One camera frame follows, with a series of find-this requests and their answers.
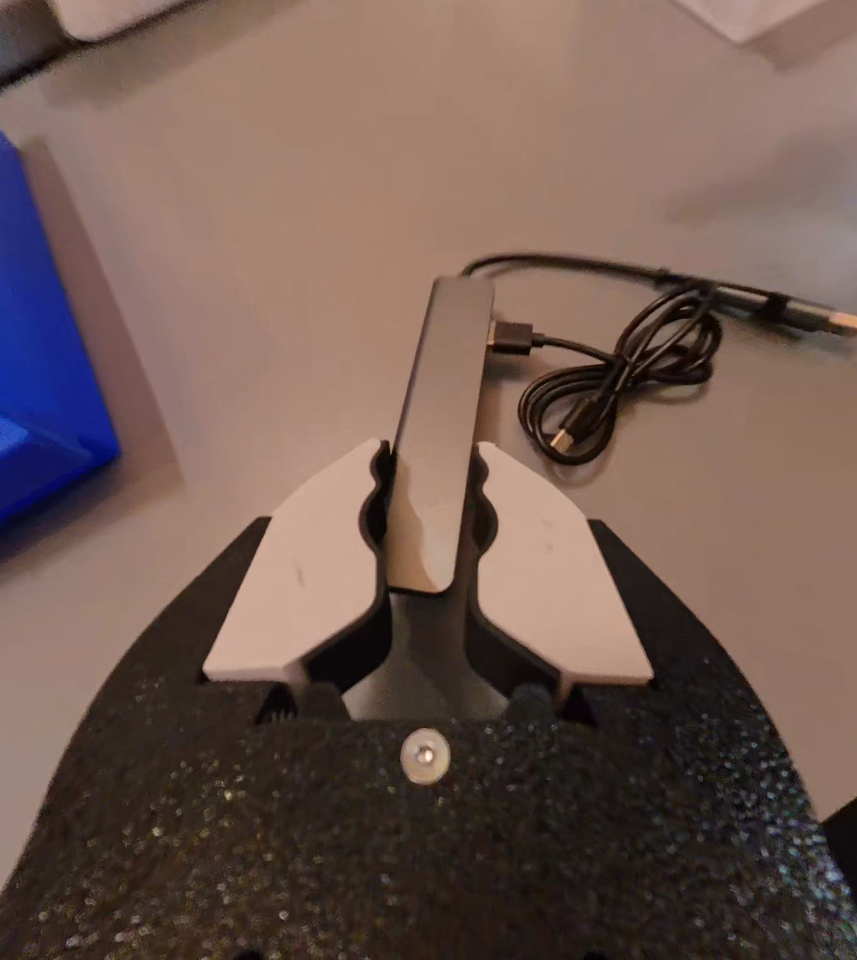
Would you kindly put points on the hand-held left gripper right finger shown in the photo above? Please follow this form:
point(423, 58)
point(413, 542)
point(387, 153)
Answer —
point(556, 585)

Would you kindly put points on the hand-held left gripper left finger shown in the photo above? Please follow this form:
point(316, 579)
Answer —
point(301, 570)

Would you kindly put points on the grey usb hub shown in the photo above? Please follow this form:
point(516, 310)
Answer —
point(436, 450)

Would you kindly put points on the grey desk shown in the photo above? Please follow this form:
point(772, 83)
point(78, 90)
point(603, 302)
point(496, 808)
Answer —
point(286, 225)

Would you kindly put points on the blue plastic bin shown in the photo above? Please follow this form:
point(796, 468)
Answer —
point(8, 300)

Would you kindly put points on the white object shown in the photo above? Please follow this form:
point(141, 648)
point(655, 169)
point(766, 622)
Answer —
point(121, 15)

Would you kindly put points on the printed paper sheet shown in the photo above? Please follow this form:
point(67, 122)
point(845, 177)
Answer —
point(758, 15)

